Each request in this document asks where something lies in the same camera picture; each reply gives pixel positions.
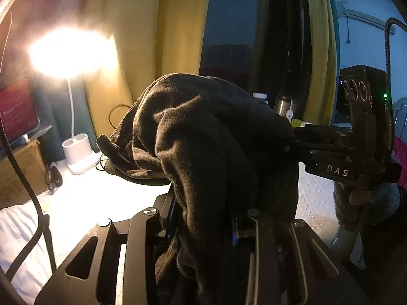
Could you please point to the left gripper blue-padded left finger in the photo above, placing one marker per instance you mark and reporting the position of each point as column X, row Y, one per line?
column 88, row 275

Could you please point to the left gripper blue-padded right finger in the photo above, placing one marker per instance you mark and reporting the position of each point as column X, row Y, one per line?
column 287, row 263

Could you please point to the dark brown t-shirt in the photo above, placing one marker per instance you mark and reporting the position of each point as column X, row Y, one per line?
column 224, row 152

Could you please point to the gloved right hand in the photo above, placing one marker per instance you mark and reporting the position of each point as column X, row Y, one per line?
column 357, row 208

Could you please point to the white textured bed cover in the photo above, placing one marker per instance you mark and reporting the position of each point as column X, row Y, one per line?
column 85, row 199

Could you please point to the white folded cloth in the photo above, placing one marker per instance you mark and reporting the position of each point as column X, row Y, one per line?
column 18, row 225

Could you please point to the stainless steel tumbler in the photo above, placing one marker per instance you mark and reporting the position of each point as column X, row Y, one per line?
column 285, row 105

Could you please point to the tablet with red screen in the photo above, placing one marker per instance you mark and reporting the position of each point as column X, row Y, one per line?
column 21, row 120

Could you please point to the yellow curtain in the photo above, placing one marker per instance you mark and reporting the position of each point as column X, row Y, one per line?
column 268, row 46

